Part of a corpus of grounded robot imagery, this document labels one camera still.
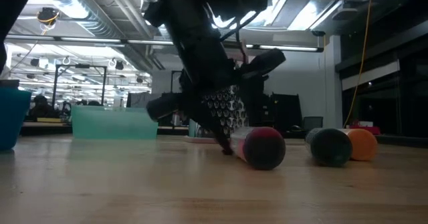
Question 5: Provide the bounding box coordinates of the red paint bottle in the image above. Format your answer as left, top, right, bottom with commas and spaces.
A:
230, 126, 287, 171

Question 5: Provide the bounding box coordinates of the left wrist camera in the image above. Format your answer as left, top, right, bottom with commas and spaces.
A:
239, 47, 287, 82

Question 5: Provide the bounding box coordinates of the ceiling cord reel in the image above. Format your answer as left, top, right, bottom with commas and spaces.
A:
36, 7, 62, 28

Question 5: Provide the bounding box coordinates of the yellow hanging cable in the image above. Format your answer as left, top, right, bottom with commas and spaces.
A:
343, 0, 373, 128

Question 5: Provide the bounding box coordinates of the red background box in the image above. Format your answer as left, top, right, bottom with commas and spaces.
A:
349, 120, 381, 135

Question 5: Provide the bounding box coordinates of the teal translucent plastic bin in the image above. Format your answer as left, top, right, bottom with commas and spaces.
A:
71, 104, 159, 140

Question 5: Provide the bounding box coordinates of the person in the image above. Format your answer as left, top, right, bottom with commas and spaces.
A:
76, 99, 101, 107
28, 95, 60, 120

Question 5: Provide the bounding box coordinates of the pink metal box grater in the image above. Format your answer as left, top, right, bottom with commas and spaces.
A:
183, 38, 251, 144

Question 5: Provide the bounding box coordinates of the orange yellow paint bottle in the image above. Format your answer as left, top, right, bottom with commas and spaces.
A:
340, 128, 379, 162

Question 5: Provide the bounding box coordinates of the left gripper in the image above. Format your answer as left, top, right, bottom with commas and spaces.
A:
145, 16, 240, 156

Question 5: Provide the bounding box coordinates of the long ceiling light bar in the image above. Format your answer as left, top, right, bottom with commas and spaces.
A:
5, 33, 324, 53

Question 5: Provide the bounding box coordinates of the black paint bottle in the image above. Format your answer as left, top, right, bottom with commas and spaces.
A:
304, 127, 353, 168

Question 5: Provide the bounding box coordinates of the black background panel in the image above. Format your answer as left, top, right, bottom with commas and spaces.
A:
270, 92, 304, 131

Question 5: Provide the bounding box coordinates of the large dark blue bin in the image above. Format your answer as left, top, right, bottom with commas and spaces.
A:
0, 86, 33, 151

